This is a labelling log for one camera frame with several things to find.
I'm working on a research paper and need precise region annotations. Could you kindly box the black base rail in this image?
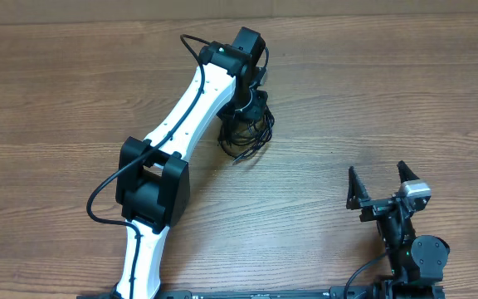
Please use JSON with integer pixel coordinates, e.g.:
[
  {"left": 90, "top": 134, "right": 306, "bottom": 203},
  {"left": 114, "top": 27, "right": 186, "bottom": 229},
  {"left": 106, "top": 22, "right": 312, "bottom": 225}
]
[{"left": 76, "top": 285, "right": 446, "bottom": 299}]

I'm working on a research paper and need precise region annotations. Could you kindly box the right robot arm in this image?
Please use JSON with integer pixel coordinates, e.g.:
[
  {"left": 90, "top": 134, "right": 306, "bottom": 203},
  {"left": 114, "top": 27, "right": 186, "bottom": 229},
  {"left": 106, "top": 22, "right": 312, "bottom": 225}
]
[{"left": 342, "top": 160, "right": 451, "bottom": 299}]

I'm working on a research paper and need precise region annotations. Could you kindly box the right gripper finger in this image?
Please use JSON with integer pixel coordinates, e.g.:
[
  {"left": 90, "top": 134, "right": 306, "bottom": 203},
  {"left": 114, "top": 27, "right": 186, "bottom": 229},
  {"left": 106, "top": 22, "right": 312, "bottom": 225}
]
[
  {"left": 347, "top": 166, "right": 369, "bottom": 202},
  {"left": 397, "top": 160, "right": 419, "bottom": 183}
]

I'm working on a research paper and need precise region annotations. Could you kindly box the black cables bundle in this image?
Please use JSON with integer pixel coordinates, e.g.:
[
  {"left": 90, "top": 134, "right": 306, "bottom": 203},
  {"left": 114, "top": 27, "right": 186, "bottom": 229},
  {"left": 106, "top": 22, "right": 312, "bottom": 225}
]
[{"left": 217, "top": 105, "right": 276, "bottom": 164}]

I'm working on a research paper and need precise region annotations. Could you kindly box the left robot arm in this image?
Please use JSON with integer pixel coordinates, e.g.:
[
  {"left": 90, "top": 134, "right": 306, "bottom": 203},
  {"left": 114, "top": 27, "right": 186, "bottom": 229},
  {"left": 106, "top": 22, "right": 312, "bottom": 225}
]
[{"left": 110, "top": 27, "right": 274, "bottom": 298}]

